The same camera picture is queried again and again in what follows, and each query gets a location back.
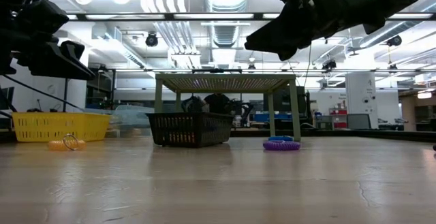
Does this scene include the purple coil wristband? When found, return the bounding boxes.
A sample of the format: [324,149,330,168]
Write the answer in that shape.
[262,140,302,152]

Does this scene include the blue bin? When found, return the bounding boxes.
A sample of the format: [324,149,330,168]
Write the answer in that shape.
[253,113,290,123]

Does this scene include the orange coil wristband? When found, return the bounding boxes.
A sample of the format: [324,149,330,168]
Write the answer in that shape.
[47,133,88,152]

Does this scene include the dark cabinet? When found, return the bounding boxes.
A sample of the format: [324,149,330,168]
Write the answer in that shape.
[275,86,309,129]

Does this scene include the black metal table frame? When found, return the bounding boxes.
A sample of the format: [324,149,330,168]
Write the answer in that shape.
[0,128,436,143]

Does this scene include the thin black cable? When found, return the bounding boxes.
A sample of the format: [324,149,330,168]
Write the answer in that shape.
[0,75,86,112]

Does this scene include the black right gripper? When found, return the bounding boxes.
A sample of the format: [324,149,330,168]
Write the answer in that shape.
[245,0,367,61]

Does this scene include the person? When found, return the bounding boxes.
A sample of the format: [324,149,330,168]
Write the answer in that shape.
[203,93,236,114]

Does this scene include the white ceiling pipes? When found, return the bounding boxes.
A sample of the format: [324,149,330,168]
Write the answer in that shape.
[141,0,202,70]

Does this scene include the clear plastic container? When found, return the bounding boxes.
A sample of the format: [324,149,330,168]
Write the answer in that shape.
[81,105,156,138]

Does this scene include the dark storage rack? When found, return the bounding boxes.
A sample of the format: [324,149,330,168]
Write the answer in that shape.
[84,70,116,109]

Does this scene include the black ceiling spotlight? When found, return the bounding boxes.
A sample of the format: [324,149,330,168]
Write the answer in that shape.
[386,35,403,48]
[322,59,338,72]
[145,33,159,48]

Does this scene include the green perforated metal shelf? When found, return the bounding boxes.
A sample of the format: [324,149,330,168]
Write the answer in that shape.
[155,73,302,142]

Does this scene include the yellow plastic basket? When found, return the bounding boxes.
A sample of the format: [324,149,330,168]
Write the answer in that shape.
[12,111,112,142]

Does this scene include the black plastic basket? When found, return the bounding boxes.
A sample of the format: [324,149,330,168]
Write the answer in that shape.
[145,111,236,149]

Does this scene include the black vertical post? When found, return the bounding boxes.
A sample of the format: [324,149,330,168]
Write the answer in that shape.
[63,79,69,112]

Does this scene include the red tool cabinet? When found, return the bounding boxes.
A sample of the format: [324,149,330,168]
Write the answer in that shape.
[328,107,348,129]

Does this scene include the black horizontal pipe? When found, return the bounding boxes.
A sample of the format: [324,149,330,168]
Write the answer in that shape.
[95,67,436,74]

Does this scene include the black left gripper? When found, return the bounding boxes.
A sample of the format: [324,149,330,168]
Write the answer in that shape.
[0,0,96,81]

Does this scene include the thin hanging wire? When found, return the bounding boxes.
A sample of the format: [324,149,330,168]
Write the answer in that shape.
[305,43,313,78]

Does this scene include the white pillar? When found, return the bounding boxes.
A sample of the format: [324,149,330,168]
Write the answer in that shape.
[345,72,379,130]

